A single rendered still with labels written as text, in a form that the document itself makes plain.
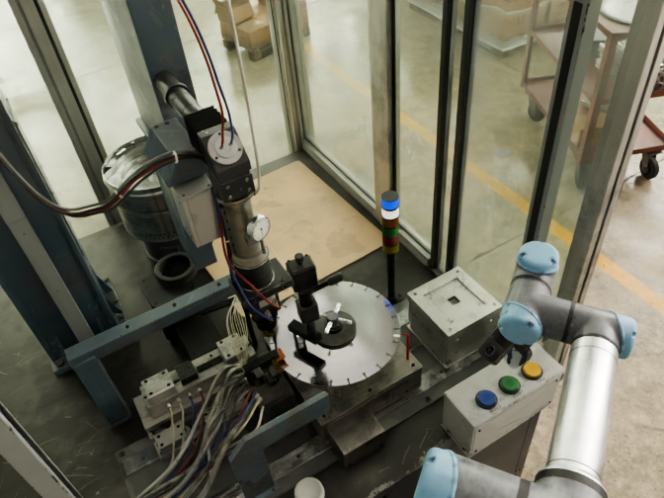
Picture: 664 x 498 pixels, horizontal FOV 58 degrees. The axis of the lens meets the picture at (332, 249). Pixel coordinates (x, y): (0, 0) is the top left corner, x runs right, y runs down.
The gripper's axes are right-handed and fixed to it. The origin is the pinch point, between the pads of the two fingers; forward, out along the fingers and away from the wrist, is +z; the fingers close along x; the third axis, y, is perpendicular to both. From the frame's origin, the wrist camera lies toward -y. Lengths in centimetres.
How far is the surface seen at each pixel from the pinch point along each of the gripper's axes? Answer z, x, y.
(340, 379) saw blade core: 2.1, 19.5, -33.3
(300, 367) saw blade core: 2.1, 27.8, -39.3
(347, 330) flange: 1.3, 30.2, -24.7
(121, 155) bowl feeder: -12, 121, -52
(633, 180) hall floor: 103, 97, 193
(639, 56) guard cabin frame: -68, 2, 19
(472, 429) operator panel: 8.9, -4.4, -13.4
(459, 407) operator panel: 7.7, 1.0, -12.8
